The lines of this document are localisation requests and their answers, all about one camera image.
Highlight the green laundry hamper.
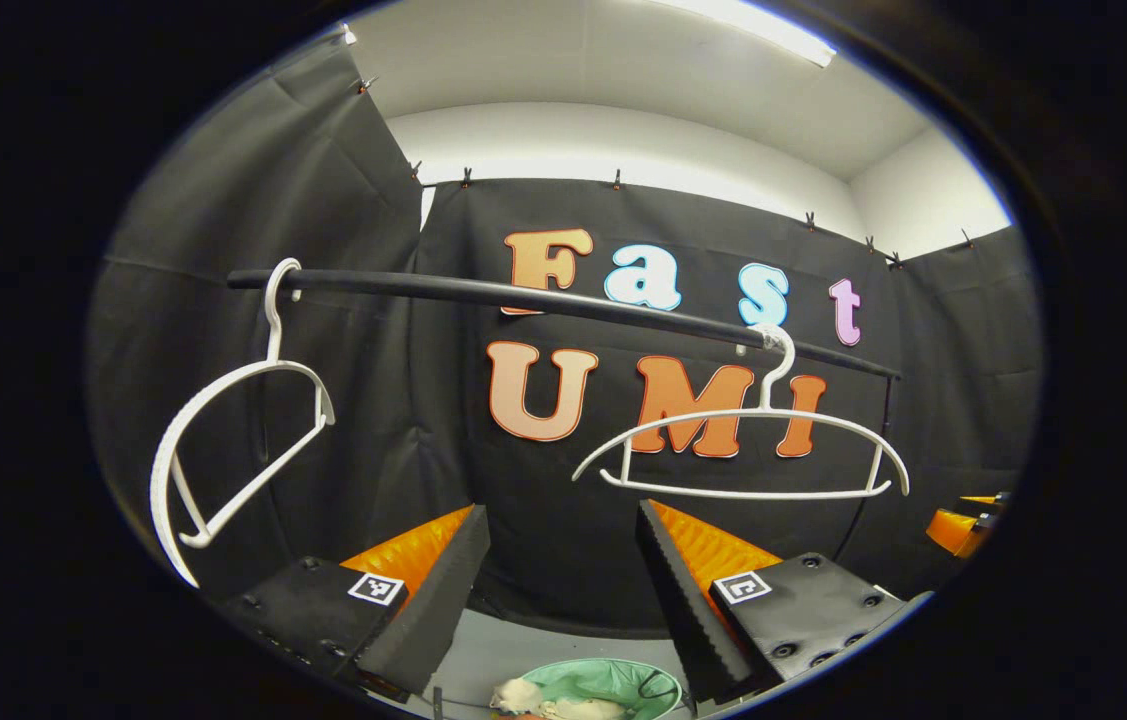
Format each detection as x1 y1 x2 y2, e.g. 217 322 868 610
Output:
491 658 684 720

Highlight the cream shirt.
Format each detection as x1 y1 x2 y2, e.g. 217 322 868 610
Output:
491 678 629 720

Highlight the black clothes rail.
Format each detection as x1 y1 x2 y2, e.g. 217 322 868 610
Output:
227 268 902 401

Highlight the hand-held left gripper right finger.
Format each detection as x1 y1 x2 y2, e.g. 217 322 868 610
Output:
635 498 929 701

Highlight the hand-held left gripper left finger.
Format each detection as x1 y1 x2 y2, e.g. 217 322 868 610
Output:
223 503 491 701

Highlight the white plastic hanger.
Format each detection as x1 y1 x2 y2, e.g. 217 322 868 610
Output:
571 322 911 501
150 258 336 589

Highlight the black backdrop cloth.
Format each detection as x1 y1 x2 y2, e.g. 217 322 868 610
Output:
88 40 1042 641

